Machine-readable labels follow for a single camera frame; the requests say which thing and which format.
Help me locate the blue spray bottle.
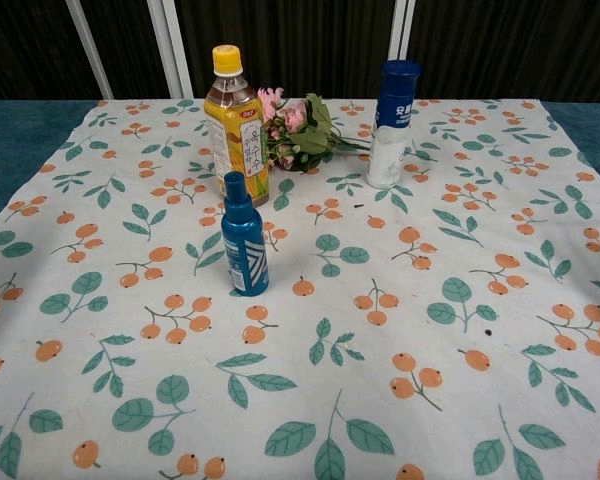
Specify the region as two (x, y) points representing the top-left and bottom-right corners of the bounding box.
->
(220, 170), (271, 298)

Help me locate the yellow-capped tea bottle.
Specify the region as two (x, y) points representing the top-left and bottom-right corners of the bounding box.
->
(202, 43), (272, 209)

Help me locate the white bottle with blue cap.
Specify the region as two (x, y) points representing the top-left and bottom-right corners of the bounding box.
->
(367, 58), (422, 190)

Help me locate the fruit and leaf print tablecloth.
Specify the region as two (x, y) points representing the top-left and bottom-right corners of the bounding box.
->
(0, 97), (600, 480)

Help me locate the artificial pink flower bouquet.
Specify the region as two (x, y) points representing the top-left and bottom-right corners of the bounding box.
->
(257, 86), (373, 174)

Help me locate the white metal frame bar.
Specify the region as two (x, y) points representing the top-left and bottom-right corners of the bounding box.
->
(64, 0), (115, 100)
(146, 0), (196, 100)
(387, 0), (418, 63)

